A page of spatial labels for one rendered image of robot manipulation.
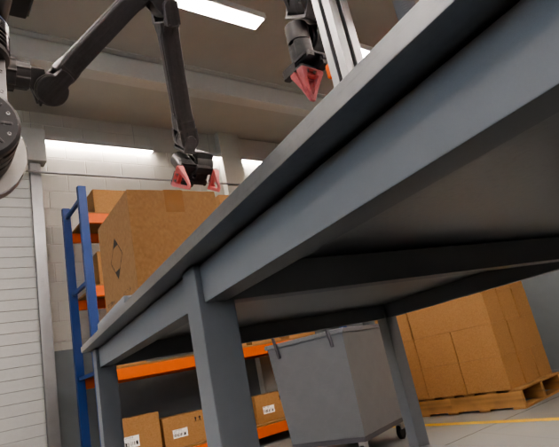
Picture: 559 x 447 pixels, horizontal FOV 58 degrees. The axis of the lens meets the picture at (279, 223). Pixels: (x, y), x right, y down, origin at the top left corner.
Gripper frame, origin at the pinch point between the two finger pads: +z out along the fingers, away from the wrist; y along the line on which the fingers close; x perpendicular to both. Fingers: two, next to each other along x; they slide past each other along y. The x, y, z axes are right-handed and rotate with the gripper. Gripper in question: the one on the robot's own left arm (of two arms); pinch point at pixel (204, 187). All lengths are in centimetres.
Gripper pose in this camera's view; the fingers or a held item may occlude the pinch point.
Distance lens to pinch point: 148.3
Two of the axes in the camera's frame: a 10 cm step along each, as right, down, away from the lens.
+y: 7.9, 0.3, 6.1
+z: 5.1, 5.1, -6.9
